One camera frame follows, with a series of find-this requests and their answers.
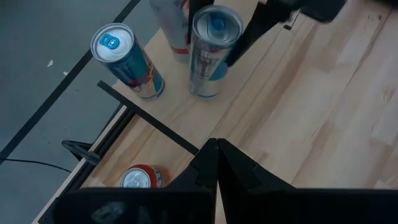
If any Celsius Peach Vibe can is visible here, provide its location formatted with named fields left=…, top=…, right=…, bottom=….
left=149, top=0, right=191, bottom=65

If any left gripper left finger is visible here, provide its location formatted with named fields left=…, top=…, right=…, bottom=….
left=51, top=138, right=218, bottom=224

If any black aluminium rig frame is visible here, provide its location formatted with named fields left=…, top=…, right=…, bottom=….
left=30, top=105, right=137, bottom=224

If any blue Red Bull can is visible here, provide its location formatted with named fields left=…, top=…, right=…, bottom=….
left=90, top=22, right=166, bottom=101

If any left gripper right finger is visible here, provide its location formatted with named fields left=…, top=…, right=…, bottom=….
left=217, top=138, right=398, bottom=224

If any silver sugarfree Red Bull can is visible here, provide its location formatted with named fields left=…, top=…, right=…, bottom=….
left=188, top=4, right=244, bottom=98

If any Fanta soda can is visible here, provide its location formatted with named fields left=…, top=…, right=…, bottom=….
left=119, top=164, right=171, bottom=189

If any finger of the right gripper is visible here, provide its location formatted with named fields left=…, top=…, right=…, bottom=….
left=185, top=0, right=216, bottom=45
left=224, top=0, right=301, bottom=68

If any black frame foot bracket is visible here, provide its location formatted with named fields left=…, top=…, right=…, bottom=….
left=61, top=139, right=102, bottom=166

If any black floor cable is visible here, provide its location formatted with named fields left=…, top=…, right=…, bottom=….
left=0, top=157, right=73, bottom=174

